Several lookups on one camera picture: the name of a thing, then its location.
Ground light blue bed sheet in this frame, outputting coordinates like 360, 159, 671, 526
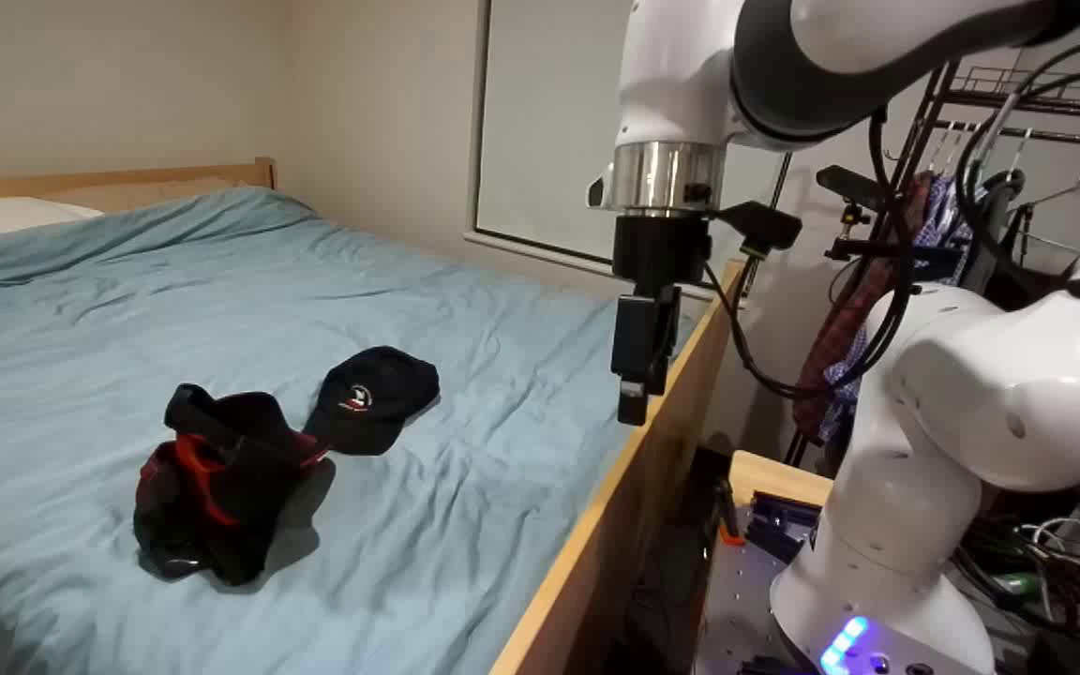
0, 185, 710, 675

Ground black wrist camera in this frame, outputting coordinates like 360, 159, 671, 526
710, 199, 806, 254

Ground metal clothes rack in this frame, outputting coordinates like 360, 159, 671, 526
907, 44, 1080, 159

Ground blue box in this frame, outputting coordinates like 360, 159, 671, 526
741, 491, 821, 561

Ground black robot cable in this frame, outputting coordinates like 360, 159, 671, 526
698, 102, 932, 405

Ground hanging dark red clothes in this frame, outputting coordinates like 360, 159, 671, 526
791, 170, 982, 441

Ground red and black cap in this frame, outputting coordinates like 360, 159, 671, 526
131, 426, 337, 587

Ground black cap with round logo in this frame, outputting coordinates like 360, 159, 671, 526
300, 345, 442, 459

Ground tangled wire bundle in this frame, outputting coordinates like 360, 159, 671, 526
970, 496, 1080, 635

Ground small wooden table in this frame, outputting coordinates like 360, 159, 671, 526
725, 447, 840, 519

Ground wooden bed frame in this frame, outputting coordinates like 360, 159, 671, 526
0, 154, 752, 675

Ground white pillow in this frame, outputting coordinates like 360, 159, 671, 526
0, 194, 107, 250

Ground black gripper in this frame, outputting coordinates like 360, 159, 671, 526
608, 212, 716, 432

